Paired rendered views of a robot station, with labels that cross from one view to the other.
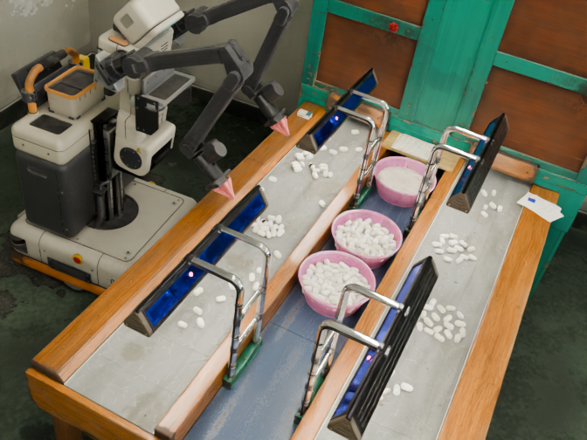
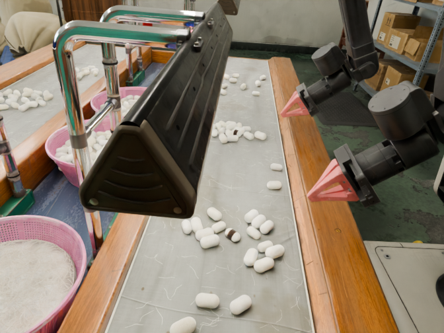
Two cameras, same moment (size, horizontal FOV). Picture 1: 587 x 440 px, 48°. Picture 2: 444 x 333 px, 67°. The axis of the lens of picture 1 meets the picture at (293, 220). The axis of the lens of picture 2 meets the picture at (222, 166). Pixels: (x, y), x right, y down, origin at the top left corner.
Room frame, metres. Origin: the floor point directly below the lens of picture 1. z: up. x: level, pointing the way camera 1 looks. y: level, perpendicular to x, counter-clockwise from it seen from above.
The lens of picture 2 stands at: (2.71, -0.22, 1.20)
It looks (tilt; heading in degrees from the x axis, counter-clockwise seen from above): 32 degrees down; 161
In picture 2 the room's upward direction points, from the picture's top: 5 degrees clockwise
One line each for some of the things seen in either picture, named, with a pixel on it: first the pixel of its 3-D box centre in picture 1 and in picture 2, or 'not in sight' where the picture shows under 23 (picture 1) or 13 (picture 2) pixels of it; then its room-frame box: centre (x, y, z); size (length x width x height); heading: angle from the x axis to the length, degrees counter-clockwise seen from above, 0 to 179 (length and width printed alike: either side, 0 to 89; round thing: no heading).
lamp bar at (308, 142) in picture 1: (341, 106); (197, 54); (2.24, -0.11, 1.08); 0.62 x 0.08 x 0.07; 160
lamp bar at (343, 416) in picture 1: (391, 335); not in sight; (1.13, -0.30, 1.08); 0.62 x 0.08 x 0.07; 160
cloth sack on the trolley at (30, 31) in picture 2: not in sight; (36, 35); (-1.10, -0.95, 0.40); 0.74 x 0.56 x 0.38; 165
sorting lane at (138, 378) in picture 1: (265, 230); (232, 135); (1.85, 0.10, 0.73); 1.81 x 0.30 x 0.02; 160
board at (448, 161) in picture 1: (421, 150); not in sight; (2.50, -0.51, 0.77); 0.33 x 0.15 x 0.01; 70
